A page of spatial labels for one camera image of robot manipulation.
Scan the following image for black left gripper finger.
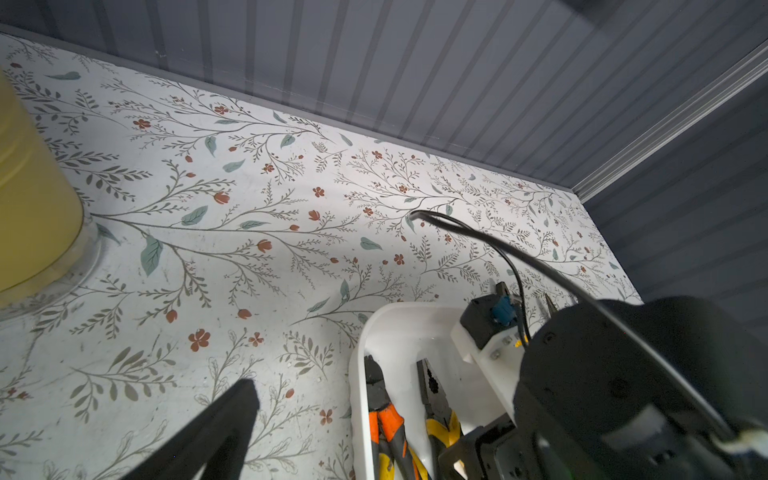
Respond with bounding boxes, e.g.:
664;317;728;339
125;379;260;479

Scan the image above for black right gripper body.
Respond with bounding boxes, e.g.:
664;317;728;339
438;414;540;479

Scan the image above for yellow black pliers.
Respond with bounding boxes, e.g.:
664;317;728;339
416;358;463;470

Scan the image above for orange black pliers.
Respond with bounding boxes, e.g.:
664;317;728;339
364;355;429;480

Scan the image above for white plastic storage box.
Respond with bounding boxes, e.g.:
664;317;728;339
349;302;505;479

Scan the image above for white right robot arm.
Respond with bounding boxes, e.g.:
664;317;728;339
436;297;767;479

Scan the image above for floral table mat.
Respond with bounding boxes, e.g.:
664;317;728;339
1;35;639;479

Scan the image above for yellow pen holder cup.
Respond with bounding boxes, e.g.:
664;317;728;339
1;77;101;320

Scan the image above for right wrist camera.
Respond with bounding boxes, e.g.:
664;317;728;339
451;282;525;417

